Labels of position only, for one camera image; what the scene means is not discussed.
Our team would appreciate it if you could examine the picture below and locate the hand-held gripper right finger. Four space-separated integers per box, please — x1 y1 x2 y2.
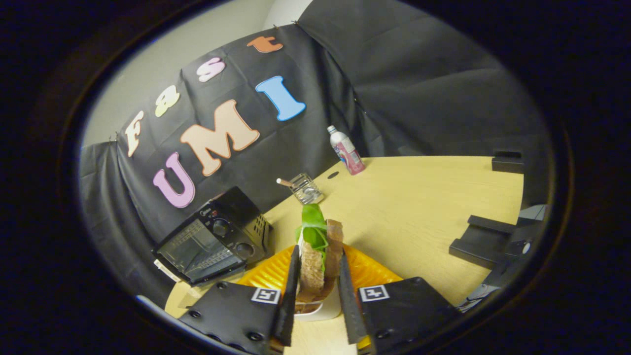
337 244 462 355

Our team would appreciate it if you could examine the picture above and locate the white plastic tray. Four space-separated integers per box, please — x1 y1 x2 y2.
295 284 342 322

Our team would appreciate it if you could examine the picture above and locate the clear glass container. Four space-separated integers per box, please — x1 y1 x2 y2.
291 174 325 205

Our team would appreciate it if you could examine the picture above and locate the small black block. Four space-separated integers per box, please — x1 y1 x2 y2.
492 151 524 174

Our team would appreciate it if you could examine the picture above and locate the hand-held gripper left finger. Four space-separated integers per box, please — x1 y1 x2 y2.
178 245 302 355

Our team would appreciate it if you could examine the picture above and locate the lettuce sandwich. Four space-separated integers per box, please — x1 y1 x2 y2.
295 203 345 314

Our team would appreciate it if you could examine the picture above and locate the pink label drink bottle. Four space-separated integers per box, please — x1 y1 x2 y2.
327 125 366 176

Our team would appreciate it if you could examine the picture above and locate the dark grey device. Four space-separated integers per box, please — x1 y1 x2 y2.
458 205 549 312

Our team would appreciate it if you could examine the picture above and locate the black toaster oven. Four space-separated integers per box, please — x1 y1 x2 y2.
153 186 274 287

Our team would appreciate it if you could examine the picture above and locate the black stepped stand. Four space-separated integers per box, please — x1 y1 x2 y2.
449 215 528 270

